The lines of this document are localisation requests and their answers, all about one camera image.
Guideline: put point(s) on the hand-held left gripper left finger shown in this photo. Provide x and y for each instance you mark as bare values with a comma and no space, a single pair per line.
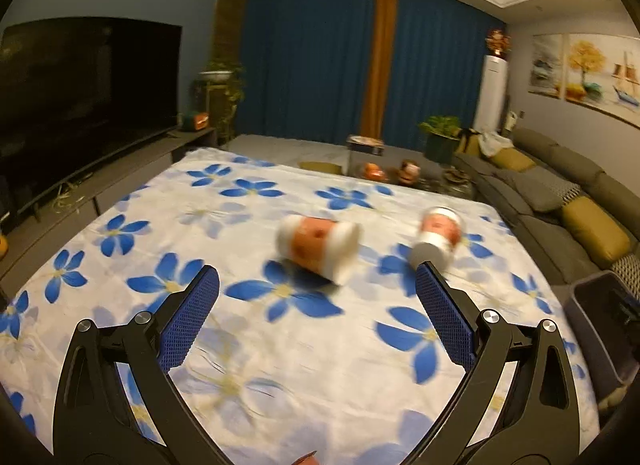
192,315

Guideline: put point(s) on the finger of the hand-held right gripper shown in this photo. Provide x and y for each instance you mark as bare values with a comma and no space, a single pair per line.
631,309

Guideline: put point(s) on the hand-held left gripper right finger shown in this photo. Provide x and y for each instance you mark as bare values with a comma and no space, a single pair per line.
442,315

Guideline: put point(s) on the grey plastic bin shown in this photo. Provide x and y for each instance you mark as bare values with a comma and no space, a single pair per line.
595,335

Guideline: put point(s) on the face print paper cup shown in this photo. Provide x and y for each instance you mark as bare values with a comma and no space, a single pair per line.
437,235

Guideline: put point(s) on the orange and white paper cup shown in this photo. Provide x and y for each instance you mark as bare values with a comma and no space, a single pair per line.
320,247

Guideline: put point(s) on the black white patterned cushion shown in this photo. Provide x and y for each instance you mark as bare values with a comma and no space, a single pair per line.
629,270
565,187

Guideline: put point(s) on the large yellow cushion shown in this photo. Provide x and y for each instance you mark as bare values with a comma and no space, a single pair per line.
595,232

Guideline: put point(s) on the blue flower print blanket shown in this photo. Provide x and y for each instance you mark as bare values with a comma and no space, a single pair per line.
280,370

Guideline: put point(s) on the grey sectional sofa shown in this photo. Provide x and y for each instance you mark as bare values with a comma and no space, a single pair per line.
505,205

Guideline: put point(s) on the dark dish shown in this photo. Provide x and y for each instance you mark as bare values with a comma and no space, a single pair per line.
456,177

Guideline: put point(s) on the round figure doll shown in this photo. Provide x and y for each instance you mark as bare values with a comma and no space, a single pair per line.
409,172

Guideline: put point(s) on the grey cushion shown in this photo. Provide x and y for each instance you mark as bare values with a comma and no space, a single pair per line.
537,195

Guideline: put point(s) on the grey television stand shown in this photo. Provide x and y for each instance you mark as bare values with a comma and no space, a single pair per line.
125,180

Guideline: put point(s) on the orange toy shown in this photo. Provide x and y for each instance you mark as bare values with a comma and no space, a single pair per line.
375,171

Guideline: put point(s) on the dark green plant pot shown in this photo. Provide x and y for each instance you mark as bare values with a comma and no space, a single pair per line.
442,149

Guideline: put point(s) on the small yellow cushion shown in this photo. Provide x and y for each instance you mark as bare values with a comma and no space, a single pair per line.
514,160

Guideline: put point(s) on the pale straw strands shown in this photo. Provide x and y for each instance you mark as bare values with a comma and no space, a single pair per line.
72,192

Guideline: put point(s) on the black cloth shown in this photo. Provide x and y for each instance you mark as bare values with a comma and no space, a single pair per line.
469,140

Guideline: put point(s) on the white cloth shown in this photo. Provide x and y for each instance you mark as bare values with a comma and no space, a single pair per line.
495,143

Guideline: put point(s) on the grey coffee table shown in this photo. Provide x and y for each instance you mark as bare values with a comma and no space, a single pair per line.
280,150

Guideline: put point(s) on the printed tin box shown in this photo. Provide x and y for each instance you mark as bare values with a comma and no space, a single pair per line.
366,143

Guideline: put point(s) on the leafy green potted plant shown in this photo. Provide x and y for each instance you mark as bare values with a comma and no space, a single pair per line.
440,126

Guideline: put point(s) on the brown cardboard piece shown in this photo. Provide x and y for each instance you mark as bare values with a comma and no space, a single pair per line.
320,168

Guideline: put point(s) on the small orange device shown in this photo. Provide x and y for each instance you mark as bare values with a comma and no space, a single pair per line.
195,121

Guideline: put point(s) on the tall gold plant stand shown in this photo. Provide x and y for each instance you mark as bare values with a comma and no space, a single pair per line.
220,110

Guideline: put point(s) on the trailing green vine plant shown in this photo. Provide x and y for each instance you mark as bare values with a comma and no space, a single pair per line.
235,95

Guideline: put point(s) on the white standing air conditioner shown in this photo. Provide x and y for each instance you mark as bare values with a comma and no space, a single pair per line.
491,95

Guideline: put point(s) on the black flat television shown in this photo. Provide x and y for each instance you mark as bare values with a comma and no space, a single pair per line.
85,110

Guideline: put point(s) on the yellow tree sailboat painting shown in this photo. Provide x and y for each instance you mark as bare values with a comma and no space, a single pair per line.
605,72

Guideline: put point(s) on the white bowl plant pot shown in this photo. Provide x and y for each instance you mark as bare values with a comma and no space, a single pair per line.
216,76

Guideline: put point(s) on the narrow landscape painting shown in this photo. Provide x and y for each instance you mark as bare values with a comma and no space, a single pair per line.
547,65

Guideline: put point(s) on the orange curtain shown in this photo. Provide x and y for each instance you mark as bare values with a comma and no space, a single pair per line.
380,60

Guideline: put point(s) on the red gold flower ornament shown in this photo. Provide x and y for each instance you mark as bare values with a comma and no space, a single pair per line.
498,42

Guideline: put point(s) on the wide blue curtain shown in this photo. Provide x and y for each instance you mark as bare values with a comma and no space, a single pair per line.
305,55

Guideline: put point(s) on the small white wall fixture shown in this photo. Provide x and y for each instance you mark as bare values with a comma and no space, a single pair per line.
511,122

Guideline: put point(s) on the wooden wall panel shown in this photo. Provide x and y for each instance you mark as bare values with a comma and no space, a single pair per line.
232,45

